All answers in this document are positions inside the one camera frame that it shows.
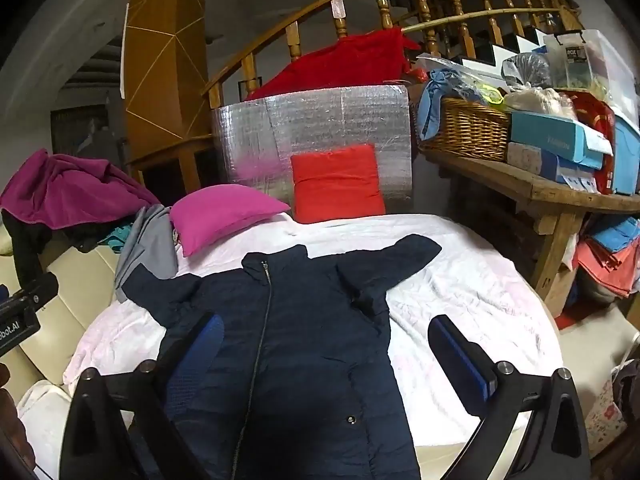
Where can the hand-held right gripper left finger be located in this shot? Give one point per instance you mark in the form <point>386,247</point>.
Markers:
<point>200,345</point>

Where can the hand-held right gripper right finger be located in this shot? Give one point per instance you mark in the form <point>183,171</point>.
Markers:
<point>462,355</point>

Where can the navy blue padded jacket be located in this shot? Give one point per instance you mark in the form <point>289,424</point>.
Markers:
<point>300,335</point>

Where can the cream leather sofa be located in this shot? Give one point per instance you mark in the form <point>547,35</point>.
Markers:
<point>75,290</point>

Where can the black garment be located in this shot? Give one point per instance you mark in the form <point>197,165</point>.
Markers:
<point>25,250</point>

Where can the white bed sheet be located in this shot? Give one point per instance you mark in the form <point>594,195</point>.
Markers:
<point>475,280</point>

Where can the grey garment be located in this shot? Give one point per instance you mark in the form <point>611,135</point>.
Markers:
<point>150,245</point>

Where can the teal cloth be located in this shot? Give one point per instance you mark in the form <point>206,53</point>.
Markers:
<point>117,240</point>

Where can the pink pillow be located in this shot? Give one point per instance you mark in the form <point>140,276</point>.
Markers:
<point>225,215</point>

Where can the magenta cloth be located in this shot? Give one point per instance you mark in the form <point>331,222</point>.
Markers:
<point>65,190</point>

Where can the floral paper bag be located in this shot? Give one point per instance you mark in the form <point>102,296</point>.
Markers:
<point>605,420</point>

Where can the stack of folded cloths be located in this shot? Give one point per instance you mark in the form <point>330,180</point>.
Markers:
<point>605,260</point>

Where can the wooden bench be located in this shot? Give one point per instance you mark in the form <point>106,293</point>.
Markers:
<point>550,192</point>

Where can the blue and white box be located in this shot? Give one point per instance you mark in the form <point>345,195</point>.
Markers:
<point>530,160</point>

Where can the red cushion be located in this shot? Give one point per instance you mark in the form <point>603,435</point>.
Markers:
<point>335,185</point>

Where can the wicker basket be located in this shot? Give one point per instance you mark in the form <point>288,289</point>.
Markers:
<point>465,130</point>

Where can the teal cardboard box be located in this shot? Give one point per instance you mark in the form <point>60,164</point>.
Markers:
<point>550,137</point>

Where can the light blue cloth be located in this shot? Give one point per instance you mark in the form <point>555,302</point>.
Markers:
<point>430,105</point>

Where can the blue plastic bin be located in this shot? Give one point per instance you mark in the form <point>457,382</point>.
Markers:
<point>627,160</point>

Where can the silver foil insulation sheet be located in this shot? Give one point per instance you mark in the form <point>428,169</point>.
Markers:
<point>325,115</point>

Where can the yellow wooden pillar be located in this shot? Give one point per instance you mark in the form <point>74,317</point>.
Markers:
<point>160,85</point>

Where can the cream cloth bundle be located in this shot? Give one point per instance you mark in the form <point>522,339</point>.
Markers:
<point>540,102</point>

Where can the red patterned bag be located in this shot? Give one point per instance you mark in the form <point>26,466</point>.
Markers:
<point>597,115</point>

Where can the grey plastic bag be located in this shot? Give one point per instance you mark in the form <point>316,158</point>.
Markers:
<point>530,70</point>

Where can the dark red blanket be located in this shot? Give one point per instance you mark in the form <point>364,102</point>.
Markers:
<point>340,65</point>

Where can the clear plastic storage box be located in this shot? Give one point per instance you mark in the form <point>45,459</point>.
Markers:
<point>605,70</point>

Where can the wooden stair railing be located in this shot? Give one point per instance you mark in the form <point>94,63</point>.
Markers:
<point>293,40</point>

